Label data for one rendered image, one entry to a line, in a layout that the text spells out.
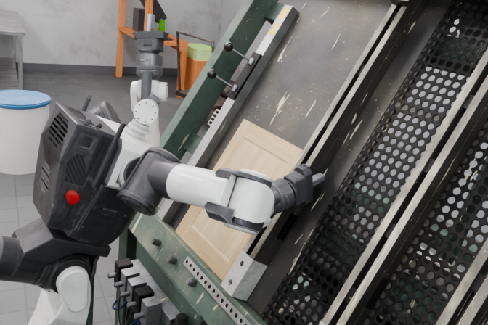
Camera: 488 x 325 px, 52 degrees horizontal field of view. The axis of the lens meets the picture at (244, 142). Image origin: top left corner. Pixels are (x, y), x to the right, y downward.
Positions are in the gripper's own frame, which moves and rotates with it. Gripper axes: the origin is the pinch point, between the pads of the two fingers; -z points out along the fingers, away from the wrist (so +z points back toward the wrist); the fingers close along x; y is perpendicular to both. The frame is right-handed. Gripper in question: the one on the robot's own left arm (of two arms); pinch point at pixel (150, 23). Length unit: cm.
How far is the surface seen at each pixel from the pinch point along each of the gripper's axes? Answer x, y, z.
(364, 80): 72, -3, 18
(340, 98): 66, -3, 24
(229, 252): 33, 1, 75
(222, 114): 16.3, -26.3, 30.0
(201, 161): 10, -22, 48
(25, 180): -221, -165, 91
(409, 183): 88, 19, 45
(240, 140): 27, -19, 39
